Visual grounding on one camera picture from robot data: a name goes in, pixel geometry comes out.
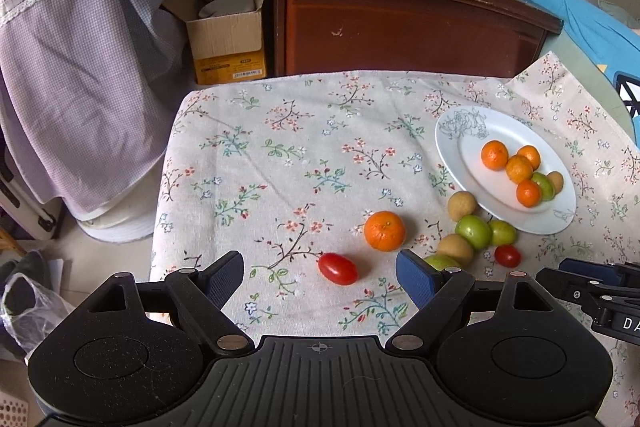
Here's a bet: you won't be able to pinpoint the white round basin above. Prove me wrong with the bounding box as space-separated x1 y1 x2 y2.
76 167 162 244

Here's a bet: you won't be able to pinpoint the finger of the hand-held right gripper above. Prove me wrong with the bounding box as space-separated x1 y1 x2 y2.
536 269 608 308
558 258 640 280

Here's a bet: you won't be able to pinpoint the white bundle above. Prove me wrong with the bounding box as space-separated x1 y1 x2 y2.
198 0 257 19

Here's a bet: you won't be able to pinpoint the red cherry tomato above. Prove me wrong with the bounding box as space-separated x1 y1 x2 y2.
494 244 522 269
318 253 359 286

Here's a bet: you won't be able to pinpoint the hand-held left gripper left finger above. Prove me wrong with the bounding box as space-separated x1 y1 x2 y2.
80 250 254 354

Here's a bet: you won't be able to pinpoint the small mandarin orange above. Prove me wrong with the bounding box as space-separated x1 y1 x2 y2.
516 145 542 172

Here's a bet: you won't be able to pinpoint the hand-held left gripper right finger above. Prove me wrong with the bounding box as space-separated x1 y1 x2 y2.
385 249 564 354

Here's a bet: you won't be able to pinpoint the open cardboard box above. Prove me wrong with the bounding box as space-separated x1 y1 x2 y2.
160 0 272 86

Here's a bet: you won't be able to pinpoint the black and white case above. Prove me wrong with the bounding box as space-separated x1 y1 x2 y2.
0 131 64 242

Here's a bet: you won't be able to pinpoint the blue cartoon blanket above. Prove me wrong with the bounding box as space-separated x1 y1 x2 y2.
486 0 640 135

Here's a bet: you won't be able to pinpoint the large green jujube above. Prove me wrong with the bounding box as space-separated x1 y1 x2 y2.
424 254 463 273

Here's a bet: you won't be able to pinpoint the pink plastic basket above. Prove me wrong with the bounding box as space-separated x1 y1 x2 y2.
0 396 37 427

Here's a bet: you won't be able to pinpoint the clear plastic bag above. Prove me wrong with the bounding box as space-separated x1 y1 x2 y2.
0 271 77 362

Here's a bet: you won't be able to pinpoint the dark wooden cabinet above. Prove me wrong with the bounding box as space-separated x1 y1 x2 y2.
258 0 565 80

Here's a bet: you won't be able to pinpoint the grey fluffy slippers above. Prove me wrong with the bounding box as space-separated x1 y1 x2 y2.
0 249 52 290

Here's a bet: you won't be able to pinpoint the purple gingham cloth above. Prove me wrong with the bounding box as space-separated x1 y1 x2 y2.
0 0 190 222

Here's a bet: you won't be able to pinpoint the floral tablecloth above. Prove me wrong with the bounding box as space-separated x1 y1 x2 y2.
150 52 640 427

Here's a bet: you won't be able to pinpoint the white oval plate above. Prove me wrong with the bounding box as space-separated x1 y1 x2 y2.
434 106 578 236

